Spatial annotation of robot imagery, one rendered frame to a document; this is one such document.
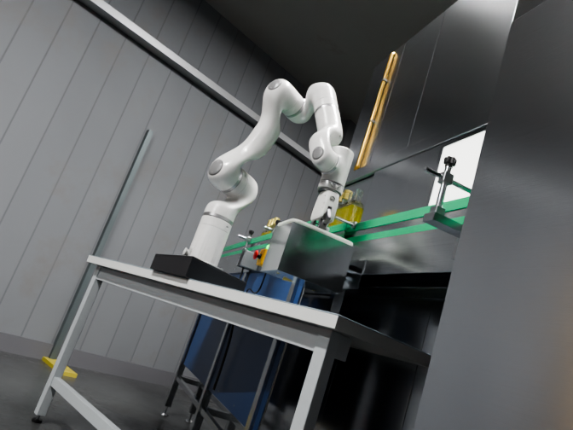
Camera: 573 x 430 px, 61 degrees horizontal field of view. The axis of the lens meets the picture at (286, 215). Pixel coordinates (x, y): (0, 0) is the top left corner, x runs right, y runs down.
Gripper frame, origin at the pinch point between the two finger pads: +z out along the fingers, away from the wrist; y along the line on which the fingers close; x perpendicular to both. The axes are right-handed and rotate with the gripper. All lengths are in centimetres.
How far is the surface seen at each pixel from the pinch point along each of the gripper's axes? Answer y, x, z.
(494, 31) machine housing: -13, -38, -95
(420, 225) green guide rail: -29.1, -18.8, -7.4
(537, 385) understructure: -94, -2, 30
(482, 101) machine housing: -16, -38, -63
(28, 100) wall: 221, 156, -66
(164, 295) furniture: 39, 35, 33
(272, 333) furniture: -16.4, 9.1, 33.6
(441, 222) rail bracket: -54, -9, -1
